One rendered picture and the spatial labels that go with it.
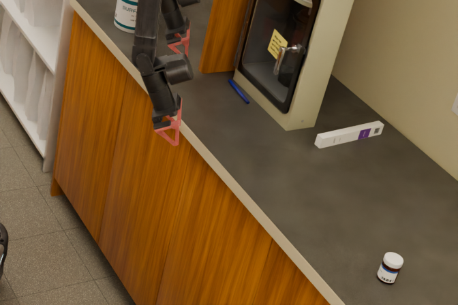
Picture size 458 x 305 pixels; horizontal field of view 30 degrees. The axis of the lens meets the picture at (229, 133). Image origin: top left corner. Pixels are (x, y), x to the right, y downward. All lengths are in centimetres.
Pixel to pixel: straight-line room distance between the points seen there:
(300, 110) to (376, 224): 47
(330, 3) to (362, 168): 50
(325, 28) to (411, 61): 42
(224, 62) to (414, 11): 64
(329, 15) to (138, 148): 84
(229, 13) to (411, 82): 63
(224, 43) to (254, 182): 63
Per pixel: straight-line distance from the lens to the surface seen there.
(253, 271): 241
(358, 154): 263
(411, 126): 283
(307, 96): 260
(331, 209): 235
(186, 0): 262
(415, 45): 279
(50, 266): 337
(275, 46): 261
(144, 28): 211
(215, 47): 280
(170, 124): 219
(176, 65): 216
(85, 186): 335
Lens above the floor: 225
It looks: 31 degrees down
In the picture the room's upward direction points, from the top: 14 degrees clockwise
